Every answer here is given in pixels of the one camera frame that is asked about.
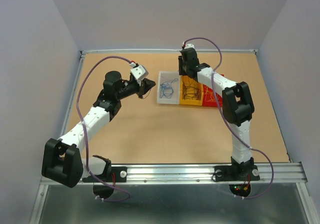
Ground red plastic bin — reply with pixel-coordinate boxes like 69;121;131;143
199;83;218;108

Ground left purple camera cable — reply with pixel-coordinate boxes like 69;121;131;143
76;55;131;202

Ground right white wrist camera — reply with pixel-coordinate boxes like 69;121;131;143
181;42;195;49

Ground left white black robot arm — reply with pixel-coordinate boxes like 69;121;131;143
41;66;156;188

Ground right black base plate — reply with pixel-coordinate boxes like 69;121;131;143
212;165;260;182

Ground yellow plastic bin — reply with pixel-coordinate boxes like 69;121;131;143
179;76;201;106

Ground white plastic bin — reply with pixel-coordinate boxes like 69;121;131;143
157;71;181;105

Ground blue wire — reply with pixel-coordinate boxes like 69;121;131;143
159;78;179;100

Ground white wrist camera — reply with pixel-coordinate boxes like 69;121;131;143
181;42;195;49
129;61;149;81

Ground dark wires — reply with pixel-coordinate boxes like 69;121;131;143
181;76;203;101

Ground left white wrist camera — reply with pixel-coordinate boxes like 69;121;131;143
129;61;149;81

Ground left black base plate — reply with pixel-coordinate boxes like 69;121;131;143
96;166;128;183

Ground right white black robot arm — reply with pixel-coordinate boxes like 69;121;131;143
178;47;255;182

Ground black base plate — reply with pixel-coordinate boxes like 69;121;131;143
96;166;128;183
212;165;260;182

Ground aluminium front rail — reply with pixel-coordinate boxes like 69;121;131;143
112;163;308;185

